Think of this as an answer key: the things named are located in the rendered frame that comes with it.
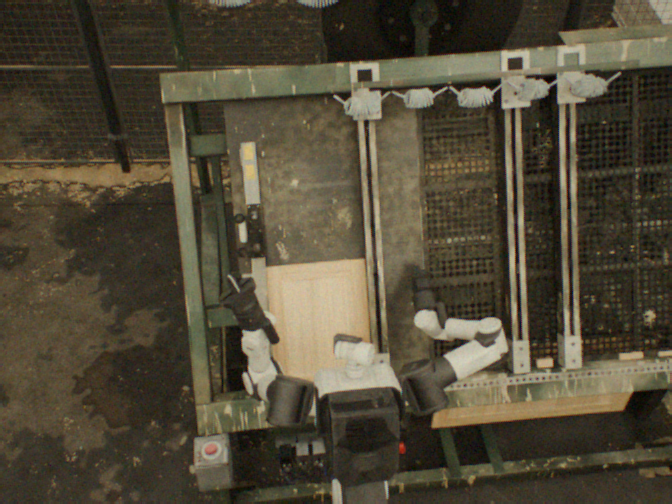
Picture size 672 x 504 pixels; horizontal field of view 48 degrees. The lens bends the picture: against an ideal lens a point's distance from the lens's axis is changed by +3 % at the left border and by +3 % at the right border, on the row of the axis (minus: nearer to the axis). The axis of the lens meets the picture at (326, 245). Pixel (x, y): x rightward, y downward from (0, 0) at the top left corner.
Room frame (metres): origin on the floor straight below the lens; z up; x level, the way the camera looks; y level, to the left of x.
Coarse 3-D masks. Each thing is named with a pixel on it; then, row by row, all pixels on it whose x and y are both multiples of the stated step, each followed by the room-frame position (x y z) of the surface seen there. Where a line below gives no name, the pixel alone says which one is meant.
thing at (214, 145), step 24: (456, 120) 2.28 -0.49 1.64; (480, 120) 2.29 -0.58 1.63; (576, 120) 2.30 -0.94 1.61; (624, 120) 2.33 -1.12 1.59; (192, 144) 2.16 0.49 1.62; (216, 144) 2.16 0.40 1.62; (216, 168) 2.12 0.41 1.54; (216, 192) 2.07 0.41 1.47; (432, 288) 1.89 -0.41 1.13; (600, 288) 1.93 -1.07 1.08; (216, 312) 1.78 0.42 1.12
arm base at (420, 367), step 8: (416, 360) 1.40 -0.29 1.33; (424, 360) 1.39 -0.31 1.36; (408, 368) 1.36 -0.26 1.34; (416, 368) 1.35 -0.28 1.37; (424, 368) 1.34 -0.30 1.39; (400, 376) 1.33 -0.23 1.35; (408, 376) 1.33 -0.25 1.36; (416, 376) 1.32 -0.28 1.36; (408, 384) 1.31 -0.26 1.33; (408, 392) 1.30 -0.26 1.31; (416, 400) 1.29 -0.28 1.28; (448, 400) 1.29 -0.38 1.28; (416, 408) 1.27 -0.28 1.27; (432, 408) 1.26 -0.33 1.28; (440, 408) 1.26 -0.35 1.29
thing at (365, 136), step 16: (352, 64) 2.25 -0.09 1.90; (368, 64) 2.26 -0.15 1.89; (352, 80) 2.22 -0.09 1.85; (352, 96) 2.19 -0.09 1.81; (368, 96) 2.19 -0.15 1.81; (368, 112) 2.09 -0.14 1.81; (368, 128) 2.16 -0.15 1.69; (368, 144) 2.15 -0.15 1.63; (368, 160) 2.11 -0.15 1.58; (368, 176) 2.06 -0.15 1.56; (368, 192) 2.04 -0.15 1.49; (368, 208) 1.99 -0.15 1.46; (368, 224) 1.94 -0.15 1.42; (368, 240) 1.91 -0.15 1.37; (368, 256) 1.87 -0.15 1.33; (368, 272) 1.84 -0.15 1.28; (368, 288) 1.81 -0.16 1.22; (368, 304) 1.79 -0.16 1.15; (384, 304) 1.77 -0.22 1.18; (384, 320) 1.73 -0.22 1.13; (384, 336) 1.69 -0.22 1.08; (384, 352) 1.66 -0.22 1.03
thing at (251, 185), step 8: (248, 144) 2.11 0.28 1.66; (248, 160) 2.08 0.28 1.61; (256, 160) 2.08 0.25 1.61; (256, 168) 2.06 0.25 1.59; (256, 176) 2.05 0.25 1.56; (248, 184) 2.03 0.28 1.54; (256, 184) 2.03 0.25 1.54; (248, 192) 2.01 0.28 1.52; (256, 192) 2.01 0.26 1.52; (248, 200) 1.99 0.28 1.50; (256, 200) 1.99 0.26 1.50; (264, 256) 1.87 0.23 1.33; (256, 264) 1.85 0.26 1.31; (264, 264) 1.85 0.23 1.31; (256, 272) 1.83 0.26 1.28; (264, 272) 1.83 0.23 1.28; (256, 280) 1.81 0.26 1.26; (264, 280) 1.82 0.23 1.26; (256, 288) 1.79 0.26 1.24; (264, 288) 1.80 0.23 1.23; (264, 296) 1.78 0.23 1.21; (264, 304) 1.76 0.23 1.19; (272, 352) 1.65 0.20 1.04
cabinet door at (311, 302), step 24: (312, 264) 1.88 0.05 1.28; (336, 264) 1.88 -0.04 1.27; (360, 264) 1.89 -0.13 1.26; (288, 288) 1.82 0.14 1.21; (312, 288) 1.82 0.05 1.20; (336, 288) 1.83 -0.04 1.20; (360, 288) 1.83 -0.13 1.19; (288, 312) 1.76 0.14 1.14; (312, 312) 1.77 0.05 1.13; (336, 312) 1.77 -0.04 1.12; (360, 312) 1.78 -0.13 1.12; (288, 336) 1.71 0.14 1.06; (312, 336) 1.71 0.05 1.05; (360, 336) 1.72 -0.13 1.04; (288, 360) 1.65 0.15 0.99; (312, 360) 1.66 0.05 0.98; (336, 360) 1.66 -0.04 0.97
